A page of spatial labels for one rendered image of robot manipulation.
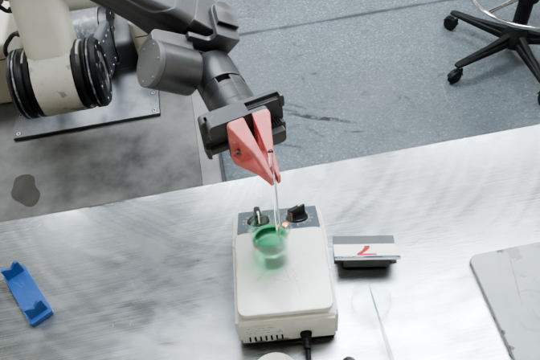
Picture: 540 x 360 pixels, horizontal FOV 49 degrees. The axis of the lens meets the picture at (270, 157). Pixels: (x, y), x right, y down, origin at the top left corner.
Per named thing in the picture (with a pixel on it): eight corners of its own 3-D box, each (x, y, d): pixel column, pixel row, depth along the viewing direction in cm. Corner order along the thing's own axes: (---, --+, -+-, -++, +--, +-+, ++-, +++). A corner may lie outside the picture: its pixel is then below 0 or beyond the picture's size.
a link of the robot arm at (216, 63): (236, 51, 77) (216, 84, 80) (191, 38, 73) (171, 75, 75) (256, 83, 73) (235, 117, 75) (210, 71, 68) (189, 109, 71)
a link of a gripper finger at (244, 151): (313, 145, 62) (276, 90, 68) (251, 169, 60) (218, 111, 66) (314, 184, 67) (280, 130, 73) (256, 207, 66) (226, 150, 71)
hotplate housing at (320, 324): (235, 222, 91) (229, 192, 85) (320, 214, 91) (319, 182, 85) (241, 364, 77) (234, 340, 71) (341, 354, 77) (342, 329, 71)
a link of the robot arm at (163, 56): (234, 4, 77) (198, 44, 82) (154, -23, 69) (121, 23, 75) (255, 79, 71) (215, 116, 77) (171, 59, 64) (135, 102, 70)
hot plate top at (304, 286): (235, 237, 80) (234, 234, 80) (322, 228, 80) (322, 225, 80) (238, 320, 73) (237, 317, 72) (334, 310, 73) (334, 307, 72)
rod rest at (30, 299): (5, 280, 88) (-6, 267, 85) (26, 266, 89) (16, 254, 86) (33, 328, 83) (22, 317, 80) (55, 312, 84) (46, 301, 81)
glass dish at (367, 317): (345, 291, 83) (345, 284, 81) (383, 283, 83) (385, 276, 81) (357, 328, 79) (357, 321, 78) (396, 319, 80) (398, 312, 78)
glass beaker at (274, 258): (267, 284, 75) (261, 251, 69) (244, 253, 78) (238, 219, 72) (305, 259, 77) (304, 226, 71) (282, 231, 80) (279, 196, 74)
